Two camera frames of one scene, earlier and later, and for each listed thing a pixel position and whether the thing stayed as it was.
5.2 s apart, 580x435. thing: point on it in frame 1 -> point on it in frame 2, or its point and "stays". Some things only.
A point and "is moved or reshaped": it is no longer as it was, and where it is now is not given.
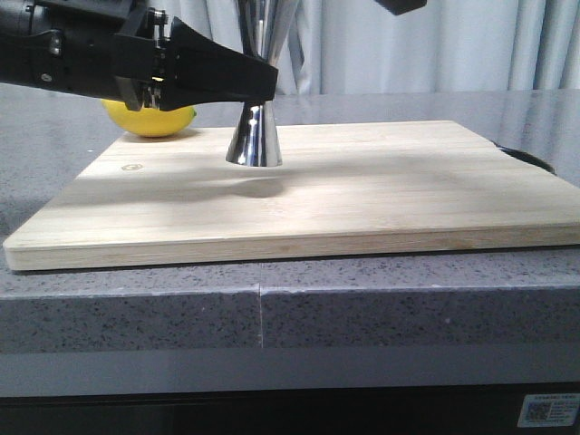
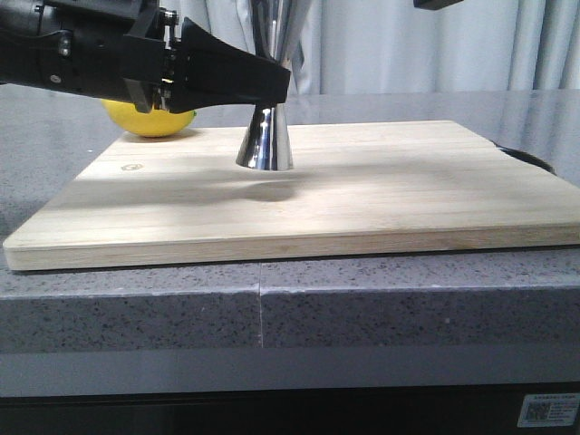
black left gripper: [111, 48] stays
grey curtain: [353, 46] stays
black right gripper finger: [401, 6] -> [434, 4]
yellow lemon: [149, 121] stays
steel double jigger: [265, 24] is moved or reshaped
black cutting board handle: [531, 158] stays
